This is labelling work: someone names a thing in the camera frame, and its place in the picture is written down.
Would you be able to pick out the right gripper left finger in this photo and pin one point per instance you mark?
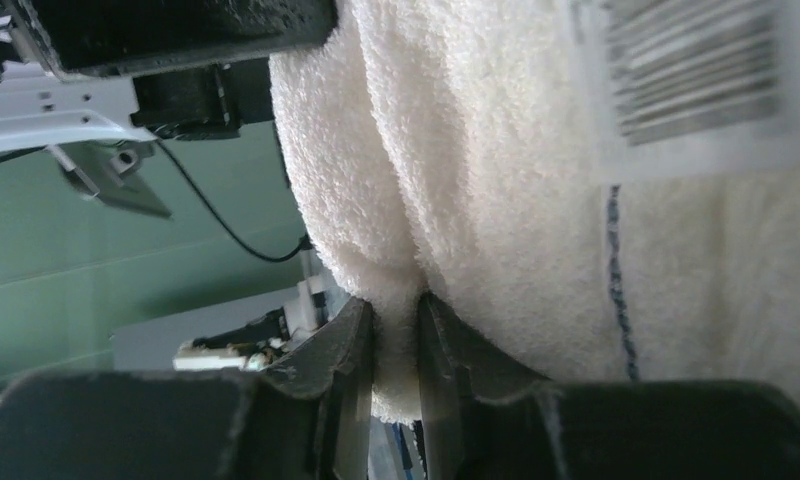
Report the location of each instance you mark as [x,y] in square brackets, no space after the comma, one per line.
[315,404]

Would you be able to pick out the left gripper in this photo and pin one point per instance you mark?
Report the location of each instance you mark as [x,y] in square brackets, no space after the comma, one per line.
[200,69]

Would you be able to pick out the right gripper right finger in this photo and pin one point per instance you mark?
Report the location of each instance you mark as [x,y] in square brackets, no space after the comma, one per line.
[480,418]

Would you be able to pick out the cream towel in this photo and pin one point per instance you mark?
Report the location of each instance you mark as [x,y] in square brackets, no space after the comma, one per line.
[437,146]

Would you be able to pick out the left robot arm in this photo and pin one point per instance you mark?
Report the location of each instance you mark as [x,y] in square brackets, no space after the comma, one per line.
[97,84]

